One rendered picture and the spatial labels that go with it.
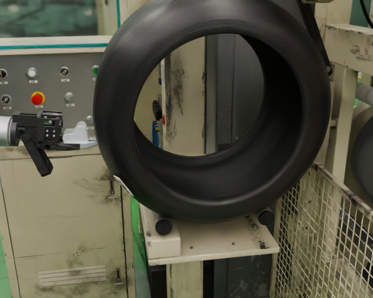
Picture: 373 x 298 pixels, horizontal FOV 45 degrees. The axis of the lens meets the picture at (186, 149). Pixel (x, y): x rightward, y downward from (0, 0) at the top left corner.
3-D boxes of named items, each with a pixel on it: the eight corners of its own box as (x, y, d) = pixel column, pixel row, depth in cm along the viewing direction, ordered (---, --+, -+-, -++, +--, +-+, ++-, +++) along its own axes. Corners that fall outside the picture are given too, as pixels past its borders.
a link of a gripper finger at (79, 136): (100, 128, 111) (62, 126, 109) (99, 151, 113) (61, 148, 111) (100, 124, 114) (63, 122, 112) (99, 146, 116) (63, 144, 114)
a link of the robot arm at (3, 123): (-10, 150, 108) (-2, 139, 115) (10, 151, 109) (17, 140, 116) (-10, 120, 105) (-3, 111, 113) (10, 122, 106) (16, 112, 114)
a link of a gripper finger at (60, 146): (79, 145, 110) (42, 143, 109) (79, 151, 111) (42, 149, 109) (80, 139, 115) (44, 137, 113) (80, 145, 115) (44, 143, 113)
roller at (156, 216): (143, 179, 150) (146, 167, 148) (156, 181, 151) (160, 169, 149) (153, 234, 117) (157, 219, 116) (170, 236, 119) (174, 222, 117)
